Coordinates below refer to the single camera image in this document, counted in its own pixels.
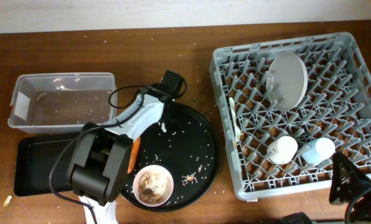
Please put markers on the blue plastic cup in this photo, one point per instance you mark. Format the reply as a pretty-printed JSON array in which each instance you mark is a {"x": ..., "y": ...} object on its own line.
[{"x": 318, "y": 150}]

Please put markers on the cream plastic cup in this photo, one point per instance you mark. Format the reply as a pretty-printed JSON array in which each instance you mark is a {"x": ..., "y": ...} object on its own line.
[{"x": 283, "y": 149}]

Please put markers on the white plastic fork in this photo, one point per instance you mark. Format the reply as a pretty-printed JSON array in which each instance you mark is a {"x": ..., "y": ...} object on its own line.
[{"x": 237, "y": 131}]

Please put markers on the grey plate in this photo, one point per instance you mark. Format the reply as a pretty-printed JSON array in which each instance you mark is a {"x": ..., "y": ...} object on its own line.
[{"x": 287, "y": 81}]

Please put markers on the white tissue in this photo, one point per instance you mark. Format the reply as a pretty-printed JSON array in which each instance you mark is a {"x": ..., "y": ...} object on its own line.
[{"x": 163, "y": 128}]

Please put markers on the pink bowl with leftovers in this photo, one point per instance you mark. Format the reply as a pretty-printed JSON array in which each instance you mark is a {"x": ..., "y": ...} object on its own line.
[{"x": 153, "y": 185}]

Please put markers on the orange carrot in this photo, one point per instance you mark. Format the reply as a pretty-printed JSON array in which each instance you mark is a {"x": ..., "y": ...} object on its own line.
[{"x": 134, "y": 154}]

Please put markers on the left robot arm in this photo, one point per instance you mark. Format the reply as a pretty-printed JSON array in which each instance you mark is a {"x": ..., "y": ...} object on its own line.
[{"x": 150, "y": 105}]

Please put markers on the grey dishwasher rack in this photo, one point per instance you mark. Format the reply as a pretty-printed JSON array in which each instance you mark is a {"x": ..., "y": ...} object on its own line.
[{"x": 337, "y": 105}]

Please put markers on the round black tray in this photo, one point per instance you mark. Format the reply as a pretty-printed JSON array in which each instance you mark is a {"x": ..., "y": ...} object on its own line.
[{"x": 190, "y": 147}]

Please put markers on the clear plastic bin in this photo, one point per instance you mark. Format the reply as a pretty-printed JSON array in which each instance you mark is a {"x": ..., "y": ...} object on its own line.
[{"x": 49, "y": 103}]

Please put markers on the black rectangular tray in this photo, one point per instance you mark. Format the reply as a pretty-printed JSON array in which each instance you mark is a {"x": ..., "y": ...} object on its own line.
[{"x": 56, "y": 162}]

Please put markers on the peanut on table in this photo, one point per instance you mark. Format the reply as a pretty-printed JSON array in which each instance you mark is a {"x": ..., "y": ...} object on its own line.
[{"x": 7, "y": 201}]

